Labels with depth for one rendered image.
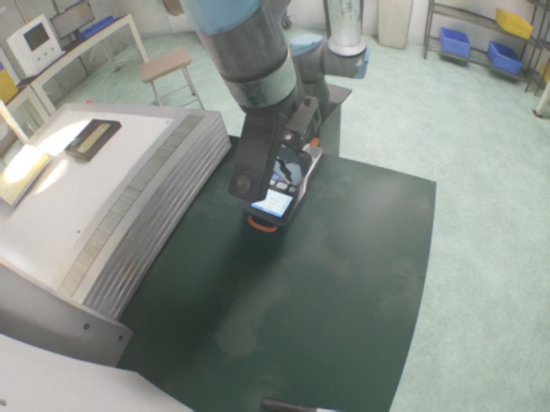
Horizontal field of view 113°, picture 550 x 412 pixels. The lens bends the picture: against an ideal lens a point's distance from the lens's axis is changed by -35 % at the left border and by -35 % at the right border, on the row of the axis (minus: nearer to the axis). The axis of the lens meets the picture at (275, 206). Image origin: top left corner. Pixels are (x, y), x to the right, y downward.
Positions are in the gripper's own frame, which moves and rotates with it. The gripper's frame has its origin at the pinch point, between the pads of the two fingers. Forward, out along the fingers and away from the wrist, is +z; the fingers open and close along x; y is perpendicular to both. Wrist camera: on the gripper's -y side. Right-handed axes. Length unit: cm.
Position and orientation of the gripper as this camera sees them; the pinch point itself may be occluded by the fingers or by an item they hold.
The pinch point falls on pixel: (293, 180)
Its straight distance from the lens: 48.1
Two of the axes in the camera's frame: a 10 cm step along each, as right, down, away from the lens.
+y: 4.3, -8.7, 2.4
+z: 2.5, 3.7, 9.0
